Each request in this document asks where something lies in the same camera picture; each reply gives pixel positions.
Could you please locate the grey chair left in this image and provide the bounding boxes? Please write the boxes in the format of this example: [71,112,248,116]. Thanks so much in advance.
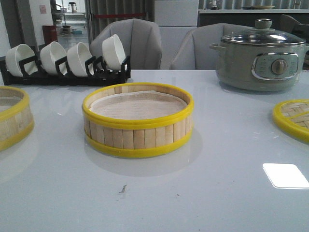
[90,18,162,70]

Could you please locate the glass pot lid with knob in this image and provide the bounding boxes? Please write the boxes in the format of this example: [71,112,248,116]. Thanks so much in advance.
[221,18,306,46]

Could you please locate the grey-green electric cooking pot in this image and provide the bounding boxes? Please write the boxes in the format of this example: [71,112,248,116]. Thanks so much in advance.
[210,42,309,91]

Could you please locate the red bin in background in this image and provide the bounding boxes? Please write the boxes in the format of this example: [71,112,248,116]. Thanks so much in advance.
[42,25,58,45]

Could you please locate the grey chair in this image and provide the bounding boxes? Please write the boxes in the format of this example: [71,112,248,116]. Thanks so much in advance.
[169,23,250,70]
[90,18,162,70]

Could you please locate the white bowl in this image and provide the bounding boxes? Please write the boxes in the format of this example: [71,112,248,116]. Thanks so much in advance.
[102,34,126,71]
[5,44,35,77]
[67,43,92,77]
[40,41,67,75]

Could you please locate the woven bamboo steamer lid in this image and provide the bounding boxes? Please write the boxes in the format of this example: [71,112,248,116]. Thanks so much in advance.
[272,99,309,144]

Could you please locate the white bowl rightmost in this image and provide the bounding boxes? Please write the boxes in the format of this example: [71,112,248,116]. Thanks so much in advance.
[102,34,126,71]

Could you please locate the white steamer liner paper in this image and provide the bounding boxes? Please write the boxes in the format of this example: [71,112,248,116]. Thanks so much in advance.
[90,90,187,120]

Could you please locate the black bowl rack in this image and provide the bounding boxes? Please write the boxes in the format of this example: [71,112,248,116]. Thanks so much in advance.
[0,55,131,87]

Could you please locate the grey chair right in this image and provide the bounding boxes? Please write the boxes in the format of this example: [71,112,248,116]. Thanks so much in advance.
[169,23,250,70]

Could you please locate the white bowl far left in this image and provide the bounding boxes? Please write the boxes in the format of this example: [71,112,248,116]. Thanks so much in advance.
[5,44,35,77]

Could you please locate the bamboo steamer tier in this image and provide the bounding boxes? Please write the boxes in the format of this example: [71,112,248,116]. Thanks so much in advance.
[0,86,34,151]
[82,82,194,158]

